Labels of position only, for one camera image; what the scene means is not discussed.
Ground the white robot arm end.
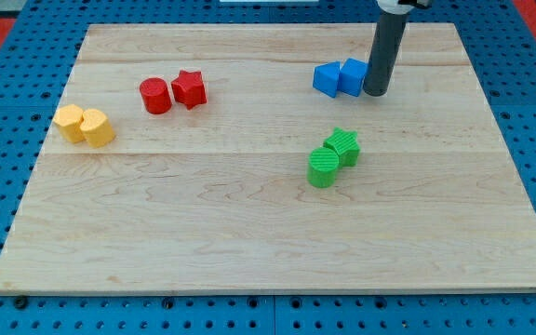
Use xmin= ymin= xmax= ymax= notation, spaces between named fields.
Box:
xmin=376 ymin=0 xmax=434 ymax=15

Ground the green star block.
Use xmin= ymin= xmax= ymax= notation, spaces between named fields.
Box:
xmin=323 ymin=127 xmax=360 ymax=167

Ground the red star block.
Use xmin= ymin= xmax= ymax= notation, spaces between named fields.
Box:
xmin=171 ymin=70 xmax=208 ymax=110

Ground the light wooden board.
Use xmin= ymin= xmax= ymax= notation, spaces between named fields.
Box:
xmin=0 ymin=23 xmax=536 ymax=296

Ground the green cylinder block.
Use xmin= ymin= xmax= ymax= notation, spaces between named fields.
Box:
xmin=307 ymin=147 xmax=340 ymax=188

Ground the blue pentagon block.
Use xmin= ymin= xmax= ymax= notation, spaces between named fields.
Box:
xmin=313 ymin=61 xmax=341 ymax=98

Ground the blue cube block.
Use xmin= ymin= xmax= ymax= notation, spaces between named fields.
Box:
xmin=338 ymin=58 xmax=368 ymax=97

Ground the red cylinder block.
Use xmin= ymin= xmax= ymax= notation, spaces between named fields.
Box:
xmin=139 ymin=77 xmax=172 ymax=114

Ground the yellow heart block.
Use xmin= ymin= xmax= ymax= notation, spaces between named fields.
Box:
xmin=80 ymin=109 xmax=115 ymax=148

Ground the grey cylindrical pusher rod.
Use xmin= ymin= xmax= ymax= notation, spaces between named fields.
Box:
xmin=363 ymin=11 xmax=409 ymax=97

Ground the yellow hexagon block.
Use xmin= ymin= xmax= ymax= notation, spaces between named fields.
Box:
xmin=53 ymin=104 xmax=85 ymax=143

